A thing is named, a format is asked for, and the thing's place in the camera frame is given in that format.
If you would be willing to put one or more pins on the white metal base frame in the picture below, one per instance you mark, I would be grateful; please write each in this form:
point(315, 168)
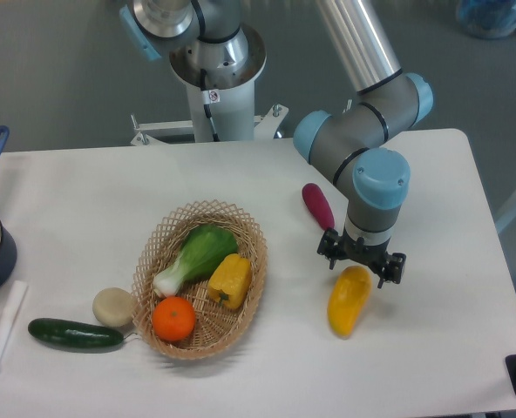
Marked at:
point(267, 127)

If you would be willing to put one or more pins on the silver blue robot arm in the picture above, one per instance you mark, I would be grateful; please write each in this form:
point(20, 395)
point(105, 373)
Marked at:
point(218, 58)

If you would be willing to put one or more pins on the yellow mango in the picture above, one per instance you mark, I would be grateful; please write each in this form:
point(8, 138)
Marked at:
point(347, 299)

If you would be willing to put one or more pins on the yellow bell pepper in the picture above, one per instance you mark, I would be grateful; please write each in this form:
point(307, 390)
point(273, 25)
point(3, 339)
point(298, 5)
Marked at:
point(229, 284)

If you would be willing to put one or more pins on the blue plastic bag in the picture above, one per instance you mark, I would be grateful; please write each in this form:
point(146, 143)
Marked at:
point(487, 19)

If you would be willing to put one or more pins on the woven wicker basket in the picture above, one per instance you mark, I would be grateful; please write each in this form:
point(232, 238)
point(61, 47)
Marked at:
point(216, 327)

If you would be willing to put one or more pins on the orange tangerine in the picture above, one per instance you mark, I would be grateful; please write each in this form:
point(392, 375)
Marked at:
point(173, 319)

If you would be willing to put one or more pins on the beige round cake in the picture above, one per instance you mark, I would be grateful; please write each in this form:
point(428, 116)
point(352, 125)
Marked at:
point(112, 307)

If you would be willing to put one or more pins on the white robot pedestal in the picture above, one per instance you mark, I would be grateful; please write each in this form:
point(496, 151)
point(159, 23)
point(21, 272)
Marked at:
point(222, 114)

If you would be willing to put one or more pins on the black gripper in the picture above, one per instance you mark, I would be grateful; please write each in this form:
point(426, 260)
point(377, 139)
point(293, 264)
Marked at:
point(389, 268)

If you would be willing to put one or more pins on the purple sweet potato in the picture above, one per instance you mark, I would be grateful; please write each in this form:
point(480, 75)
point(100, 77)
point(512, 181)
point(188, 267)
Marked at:
point(318, 206)

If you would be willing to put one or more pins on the white rolled cloth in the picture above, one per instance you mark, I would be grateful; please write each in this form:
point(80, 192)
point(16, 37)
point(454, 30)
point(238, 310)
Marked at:
point(10, 311)

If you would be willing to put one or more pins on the dark green cucumber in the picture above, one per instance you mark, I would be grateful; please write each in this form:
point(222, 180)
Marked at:
point(75, 336)

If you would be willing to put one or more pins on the green bok choy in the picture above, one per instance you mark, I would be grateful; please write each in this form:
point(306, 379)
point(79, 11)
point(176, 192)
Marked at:
point(204, 248)

